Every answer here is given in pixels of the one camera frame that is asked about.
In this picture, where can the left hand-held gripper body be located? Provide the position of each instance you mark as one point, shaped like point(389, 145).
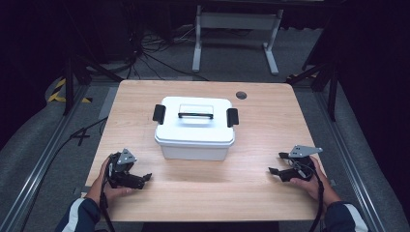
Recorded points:
point(124, 167)

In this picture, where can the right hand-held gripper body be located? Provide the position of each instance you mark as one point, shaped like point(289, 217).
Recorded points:
point(301, 162)

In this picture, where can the person's right hand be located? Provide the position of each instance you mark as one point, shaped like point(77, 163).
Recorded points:
point(317, 188)

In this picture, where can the person's left hand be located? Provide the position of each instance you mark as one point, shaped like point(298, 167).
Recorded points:
point(96, 190)

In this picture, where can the white plastic storage box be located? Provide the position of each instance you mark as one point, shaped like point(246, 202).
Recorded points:
point(193, 152)

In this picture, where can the black box latch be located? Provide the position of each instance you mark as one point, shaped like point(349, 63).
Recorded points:
point(232, 117)
point(159, 113)

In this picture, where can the white storage box lid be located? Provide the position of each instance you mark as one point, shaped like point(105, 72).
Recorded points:
point(193, 130)

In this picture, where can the black tripod stand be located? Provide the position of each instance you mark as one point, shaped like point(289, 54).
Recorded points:
point(69, 83)
point(332, 87)

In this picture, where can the yellow black floor tape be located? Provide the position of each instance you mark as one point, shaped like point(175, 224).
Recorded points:
point(58, 93)

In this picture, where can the aluminium floor rail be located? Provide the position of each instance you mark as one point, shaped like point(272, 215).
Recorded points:
point(38, 167)
point(351, 167)

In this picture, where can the white metal desk frame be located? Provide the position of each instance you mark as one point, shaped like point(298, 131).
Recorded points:
point(237, 21)

